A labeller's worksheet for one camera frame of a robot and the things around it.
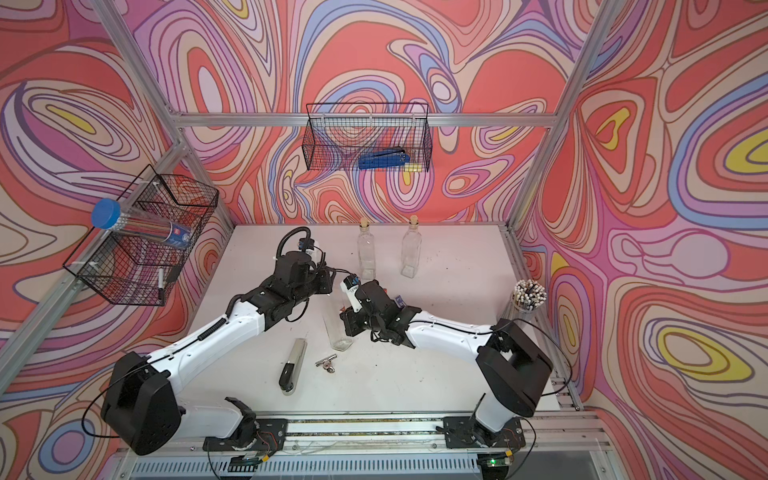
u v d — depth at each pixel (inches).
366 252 37.4
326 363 33.2
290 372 31.5
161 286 28.3
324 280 29.5
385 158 35.5
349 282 28.9
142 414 15.6
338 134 37.6
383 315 25.0
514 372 17.1
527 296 30.8
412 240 35.1
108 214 24.1
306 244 27.9
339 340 35.5
